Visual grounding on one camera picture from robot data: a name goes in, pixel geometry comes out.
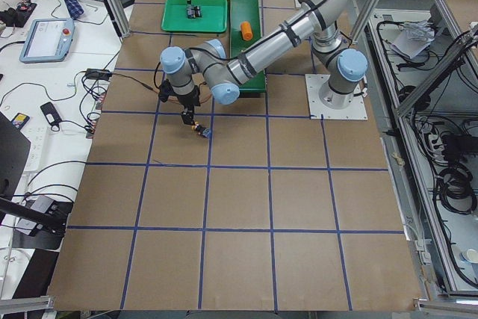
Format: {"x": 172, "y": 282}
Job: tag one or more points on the plain orange cylinder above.
{"x": 246, "y": 31}

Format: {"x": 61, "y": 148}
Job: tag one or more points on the green plastic tray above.
{"x": 214, "y": 17}

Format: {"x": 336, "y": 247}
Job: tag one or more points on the green conveyor belt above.
{"x": 243, "y": 11}

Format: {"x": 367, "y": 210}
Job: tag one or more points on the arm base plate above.
{"x": 325, "y": 104}

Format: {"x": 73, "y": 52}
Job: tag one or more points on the green push button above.
{"x": 197, "y": 11}
{"x": 189, "y": 10}

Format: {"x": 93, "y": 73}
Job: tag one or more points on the near teach pendant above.
{"x": 48, "y": 40}

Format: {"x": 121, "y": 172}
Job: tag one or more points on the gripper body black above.
{"x": 186, "y": 101}

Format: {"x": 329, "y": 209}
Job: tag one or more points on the blue checked cloth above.
{"x": 74, "y": 9}

